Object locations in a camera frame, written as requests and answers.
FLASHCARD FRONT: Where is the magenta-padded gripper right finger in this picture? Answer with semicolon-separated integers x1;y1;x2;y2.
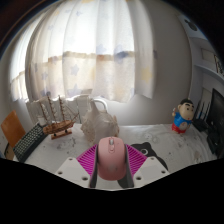
123;143;171;188

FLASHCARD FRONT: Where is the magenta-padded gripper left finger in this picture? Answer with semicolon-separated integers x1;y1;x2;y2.
54;143;100;189

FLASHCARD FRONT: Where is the pink computer mouse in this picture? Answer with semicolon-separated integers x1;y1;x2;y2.
96;135;128;182

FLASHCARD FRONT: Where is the black cat-shaped mouse pad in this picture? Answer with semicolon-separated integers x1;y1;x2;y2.
130;141;169;172

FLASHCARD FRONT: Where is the large white conch shell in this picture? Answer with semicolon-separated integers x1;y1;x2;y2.
80;99;120;146

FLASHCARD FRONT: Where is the wooden model sailing ship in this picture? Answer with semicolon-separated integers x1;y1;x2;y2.
37;94;81;140

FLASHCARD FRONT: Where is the white printed tablecloth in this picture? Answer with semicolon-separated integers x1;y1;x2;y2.
13;123;218;191

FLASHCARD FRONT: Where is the white radiator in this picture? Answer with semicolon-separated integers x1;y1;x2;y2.
25;94;109;126

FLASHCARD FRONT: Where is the black mechanical keyboard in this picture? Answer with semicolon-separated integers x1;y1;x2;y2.
12;123;49;163

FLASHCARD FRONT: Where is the cartoon boy figurine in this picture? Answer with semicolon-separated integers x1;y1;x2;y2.
171;98;195;135

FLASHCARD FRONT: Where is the black router with antennas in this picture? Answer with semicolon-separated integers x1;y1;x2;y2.
193;99;211;133

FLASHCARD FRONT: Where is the orange wooden chair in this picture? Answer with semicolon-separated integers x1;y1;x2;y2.
0;110;27;161

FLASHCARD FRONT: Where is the black computer monitor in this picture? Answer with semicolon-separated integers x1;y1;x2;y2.
206;88;224;158

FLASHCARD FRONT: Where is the sheer white star-print curtain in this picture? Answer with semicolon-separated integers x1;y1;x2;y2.
9;0;156;104

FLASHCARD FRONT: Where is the white wall shelf unit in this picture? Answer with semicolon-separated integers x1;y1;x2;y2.
181;13;224;84

